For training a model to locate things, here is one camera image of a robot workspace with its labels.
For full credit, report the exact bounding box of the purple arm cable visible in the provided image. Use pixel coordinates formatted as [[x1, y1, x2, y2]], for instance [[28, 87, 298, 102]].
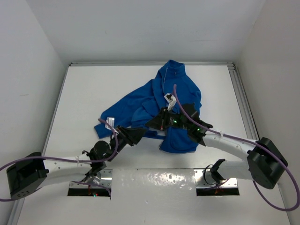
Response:
[[0, 118, 119, 202], [172, 84, 300, 211]]

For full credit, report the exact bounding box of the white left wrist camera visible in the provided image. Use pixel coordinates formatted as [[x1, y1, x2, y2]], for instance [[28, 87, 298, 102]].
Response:
[[105, 117, 115, 130]]

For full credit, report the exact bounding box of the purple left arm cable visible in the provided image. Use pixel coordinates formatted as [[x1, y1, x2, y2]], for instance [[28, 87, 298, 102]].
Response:
[[0, 118, 119, 202]]

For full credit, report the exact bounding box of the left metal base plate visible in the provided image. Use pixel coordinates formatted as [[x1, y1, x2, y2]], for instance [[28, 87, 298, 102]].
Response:
[[69, 169, 113, 188]]

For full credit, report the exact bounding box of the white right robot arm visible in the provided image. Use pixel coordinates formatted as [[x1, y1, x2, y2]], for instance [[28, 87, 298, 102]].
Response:
[[146, 104, 288, 189]]

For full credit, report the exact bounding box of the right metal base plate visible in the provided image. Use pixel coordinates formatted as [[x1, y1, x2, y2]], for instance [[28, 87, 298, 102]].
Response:
[[194, 169, 240, 188]]

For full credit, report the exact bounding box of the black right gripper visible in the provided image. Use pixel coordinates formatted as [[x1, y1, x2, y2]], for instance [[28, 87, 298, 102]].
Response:
[[145, 106, 190, 131]]

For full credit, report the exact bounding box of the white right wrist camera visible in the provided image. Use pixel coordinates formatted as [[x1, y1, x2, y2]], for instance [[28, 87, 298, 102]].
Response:
[[164, 93, 177, 111]]

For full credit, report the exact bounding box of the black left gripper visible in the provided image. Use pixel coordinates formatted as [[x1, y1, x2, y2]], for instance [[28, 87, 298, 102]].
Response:
[[106, 124, 147, 161]]

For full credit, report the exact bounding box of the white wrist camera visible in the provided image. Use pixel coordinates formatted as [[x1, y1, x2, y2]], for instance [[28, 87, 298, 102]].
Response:
[[164, 93, 177, 111], [105, 117, 115, 130]]

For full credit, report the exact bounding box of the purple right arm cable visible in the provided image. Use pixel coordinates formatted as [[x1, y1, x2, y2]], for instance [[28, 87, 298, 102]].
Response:
[[172, 84, 300, 211]]

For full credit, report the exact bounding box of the metal base plate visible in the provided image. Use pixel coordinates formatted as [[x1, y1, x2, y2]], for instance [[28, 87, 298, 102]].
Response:
[[69, 169, 113, 188], [194, 169, 240, 188]]

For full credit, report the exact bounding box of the blue zip-up jacket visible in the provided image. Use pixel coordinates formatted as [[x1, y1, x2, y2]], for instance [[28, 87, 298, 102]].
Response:
[[100, 60, 202, 154]]

